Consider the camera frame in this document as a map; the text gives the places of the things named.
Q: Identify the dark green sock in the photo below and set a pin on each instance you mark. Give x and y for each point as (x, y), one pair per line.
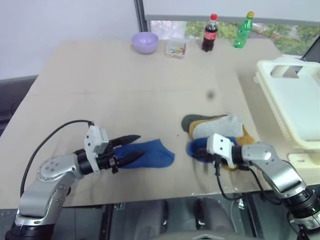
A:
(190, 122)

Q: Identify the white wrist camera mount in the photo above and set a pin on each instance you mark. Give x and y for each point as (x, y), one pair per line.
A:
(221, 147)
(92, 140)

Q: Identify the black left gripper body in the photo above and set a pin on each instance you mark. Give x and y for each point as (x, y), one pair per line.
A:
(106, 161)

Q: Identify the purple plastic bowl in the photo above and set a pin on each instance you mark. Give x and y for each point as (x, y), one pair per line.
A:
(145, 42)

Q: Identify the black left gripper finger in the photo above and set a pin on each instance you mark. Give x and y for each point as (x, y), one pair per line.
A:
(128, 138)
(131, 157)

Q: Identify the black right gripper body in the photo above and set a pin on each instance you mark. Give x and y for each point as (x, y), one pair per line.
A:
(209, 157)

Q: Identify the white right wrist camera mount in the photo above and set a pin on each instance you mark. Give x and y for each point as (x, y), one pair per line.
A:
(221, 147)

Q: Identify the mustard yellow sock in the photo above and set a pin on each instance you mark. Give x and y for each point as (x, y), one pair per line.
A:
(246, 140)

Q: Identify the green bottle with yellow cap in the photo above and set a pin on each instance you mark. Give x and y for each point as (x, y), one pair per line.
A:
(243, 32)

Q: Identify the blue sock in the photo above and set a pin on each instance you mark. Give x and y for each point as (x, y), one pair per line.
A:
(195, 146)
(152, 153)

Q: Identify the dark grey furniture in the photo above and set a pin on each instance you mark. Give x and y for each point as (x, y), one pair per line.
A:
(15, 100)

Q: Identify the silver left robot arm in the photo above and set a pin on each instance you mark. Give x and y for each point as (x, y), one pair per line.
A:
(50, 172)

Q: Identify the grey sock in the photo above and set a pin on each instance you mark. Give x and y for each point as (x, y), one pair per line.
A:
(220, 126)

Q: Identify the grey roller blind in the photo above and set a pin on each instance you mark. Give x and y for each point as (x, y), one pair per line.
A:
(225, 10)

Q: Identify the grey window frame post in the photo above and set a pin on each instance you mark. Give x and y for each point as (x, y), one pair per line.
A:
(140, 17)

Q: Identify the cream plastic tray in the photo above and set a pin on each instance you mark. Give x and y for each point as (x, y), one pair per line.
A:
(303, 166)

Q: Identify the clear box of coloured clips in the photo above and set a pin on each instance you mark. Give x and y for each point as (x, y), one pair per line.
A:
(176, 48)

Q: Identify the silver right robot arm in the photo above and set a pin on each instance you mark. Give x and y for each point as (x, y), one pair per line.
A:
(280, 172)

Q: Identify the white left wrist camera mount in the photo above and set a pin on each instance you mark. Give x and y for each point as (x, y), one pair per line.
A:
(92, 140)

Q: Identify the cream plastic basket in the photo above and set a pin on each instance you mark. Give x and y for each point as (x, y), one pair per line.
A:
(287, 100)

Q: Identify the cola bottle with red cap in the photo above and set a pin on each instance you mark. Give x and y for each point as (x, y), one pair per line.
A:
(209, 35)

